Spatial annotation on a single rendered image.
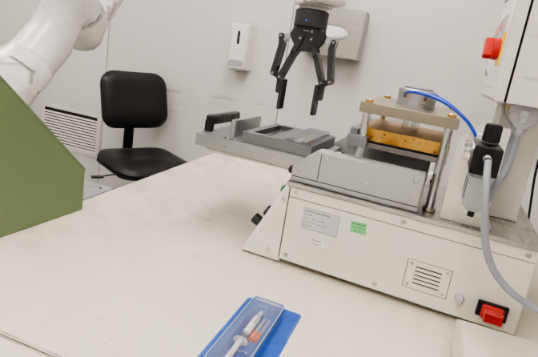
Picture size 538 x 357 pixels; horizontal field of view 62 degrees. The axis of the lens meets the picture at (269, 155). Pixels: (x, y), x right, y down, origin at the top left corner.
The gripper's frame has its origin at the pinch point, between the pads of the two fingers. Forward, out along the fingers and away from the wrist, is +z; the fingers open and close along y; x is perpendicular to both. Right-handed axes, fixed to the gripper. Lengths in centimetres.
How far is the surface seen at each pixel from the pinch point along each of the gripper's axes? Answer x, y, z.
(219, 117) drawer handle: 3.6, 17.7, 7.2
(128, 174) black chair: -83, 108, 61
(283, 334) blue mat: 39, -16, 33
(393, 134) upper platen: 10.8, -23.6, 2.2
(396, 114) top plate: 14.1, -23.6, -2.2
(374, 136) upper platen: 10.7, -20.1, 3.2
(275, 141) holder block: 9.9, 0.6, 8.7
